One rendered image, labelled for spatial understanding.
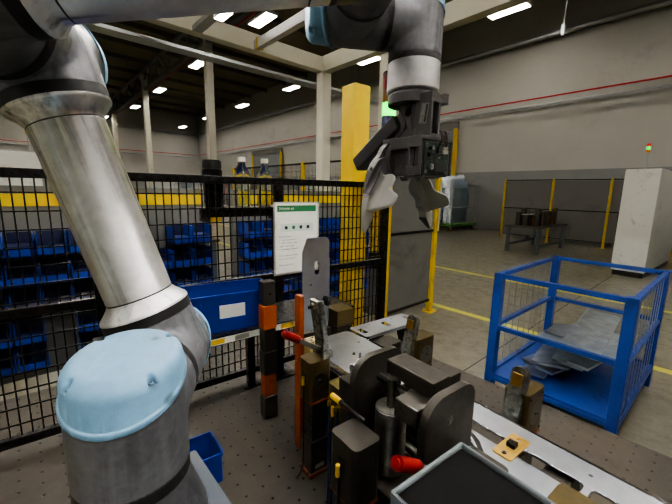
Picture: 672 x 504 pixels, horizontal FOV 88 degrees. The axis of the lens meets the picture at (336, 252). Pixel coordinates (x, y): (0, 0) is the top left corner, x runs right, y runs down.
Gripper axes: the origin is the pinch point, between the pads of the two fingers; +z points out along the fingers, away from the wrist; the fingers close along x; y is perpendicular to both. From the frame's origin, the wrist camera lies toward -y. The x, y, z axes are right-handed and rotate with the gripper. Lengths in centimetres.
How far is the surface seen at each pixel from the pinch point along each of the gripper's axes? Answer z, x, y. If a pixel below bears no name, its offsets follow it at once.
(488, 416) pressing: 44, 30, 3
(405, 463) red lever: 28.7, -9.7, 12.8
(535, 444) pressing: 44, 30, 13
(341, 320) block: 42, 36, -59
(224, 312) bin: 34, -4, -71
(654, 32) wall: -490, 1402, -307
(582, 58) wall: -463, 1387, -485
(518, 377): 36, 38, 5
